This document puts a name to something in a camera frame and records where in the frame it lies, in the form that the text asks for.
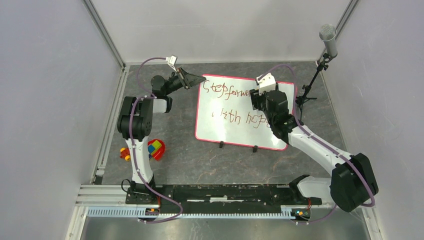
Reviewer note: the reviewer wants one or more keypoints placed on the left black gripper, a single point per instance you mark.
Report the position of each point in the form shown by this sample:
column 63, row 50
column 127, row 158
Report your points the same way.
column 189, row 80

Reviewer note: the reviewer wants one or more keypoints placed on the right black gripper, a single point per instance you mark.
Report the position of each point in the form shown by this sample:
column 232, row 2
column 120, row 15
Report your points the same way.
column 256, row 99

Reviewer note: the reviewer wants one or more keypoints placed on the pink framed whiteboard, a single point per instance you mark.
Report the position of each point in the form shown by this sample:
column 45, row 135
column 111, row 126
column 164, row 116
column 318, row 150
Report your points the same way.
column 225, row 114

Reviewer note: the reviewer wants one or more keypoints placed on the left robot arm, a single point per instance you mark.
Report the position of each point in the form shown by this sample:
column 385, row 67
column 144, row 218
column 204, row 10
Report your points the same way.
column 135, row 121

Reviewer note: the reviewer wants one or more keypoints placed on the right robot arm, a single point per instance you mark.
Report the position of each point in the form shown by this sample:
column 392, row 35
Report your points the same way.
column 352, row 179

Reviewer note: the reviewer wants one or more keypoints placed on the black microphone tripod stand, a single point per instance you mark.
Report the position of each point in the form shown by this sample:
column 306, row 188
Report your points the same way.
column 323, row 65

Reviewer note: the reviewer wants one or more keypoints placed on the red plastic bowl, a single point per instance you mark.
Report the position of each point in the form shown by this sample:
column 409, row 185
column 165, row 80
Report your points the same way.
column 156, row 149

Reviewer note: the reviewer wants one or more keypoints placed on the grey microphone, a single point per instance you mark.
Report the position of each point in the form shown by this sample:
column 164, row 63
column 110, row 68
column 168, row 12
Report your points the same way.
column 327, row 34

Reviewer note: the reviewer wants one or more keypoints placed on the colourful toy block pile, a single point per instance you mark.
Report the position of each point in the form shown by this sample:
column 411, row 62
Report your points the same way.
column 125, row 154

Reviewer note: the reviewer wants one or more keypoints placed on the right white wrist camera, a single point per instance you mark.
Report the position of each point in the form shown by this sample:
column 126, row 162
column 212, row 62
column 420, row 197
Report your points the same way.
column 266, row 83

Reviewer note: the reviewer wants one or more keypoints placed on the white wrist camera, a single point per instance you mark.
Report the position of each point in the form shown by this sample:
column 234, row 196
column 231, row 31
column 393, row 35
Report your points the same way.
column 171, row 61
column 266, row 83

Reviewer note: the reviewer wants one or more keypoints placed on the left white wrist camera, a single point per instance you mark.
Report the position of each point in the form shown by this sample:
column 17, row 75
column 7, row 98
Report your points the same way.
column 171, row 61

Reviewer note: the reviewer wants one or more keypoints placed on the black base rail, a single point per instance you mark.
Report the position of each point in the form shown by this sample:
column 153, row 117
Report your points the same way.
column 220, row 198

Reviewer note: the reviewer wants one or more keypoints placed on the blue grey cable duct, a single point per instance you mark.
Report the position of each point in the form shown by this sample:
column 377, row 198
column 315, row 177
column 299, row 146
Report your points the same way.
column 146, row 213

